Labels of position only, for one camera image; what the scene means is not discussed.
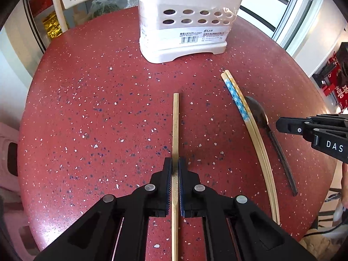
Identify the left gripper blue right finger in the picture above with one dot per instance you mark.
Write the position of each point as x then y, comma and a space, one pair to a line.
234, 228

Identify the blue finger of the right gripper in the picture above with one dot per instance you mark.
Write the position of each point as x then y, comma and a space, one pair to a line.
297, 126

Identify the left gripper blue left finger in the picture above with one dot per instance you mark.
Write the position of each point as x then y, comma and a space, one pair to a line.
115, 228

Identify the yellow patterned bamboo chopstick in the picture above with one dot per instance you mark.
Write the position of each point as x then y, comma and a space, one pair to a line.
257, 140

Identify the plain bamboo chopstick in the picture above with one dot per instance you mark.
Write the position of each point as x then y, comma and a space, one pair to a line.
175, 179

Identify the pink plastic stool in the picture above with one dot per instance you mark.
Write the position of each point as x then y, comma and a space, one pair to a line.
14, 217

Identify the white plastic utensil holder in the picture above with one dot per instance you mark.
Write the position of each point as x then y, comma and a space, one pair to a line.
170, 29

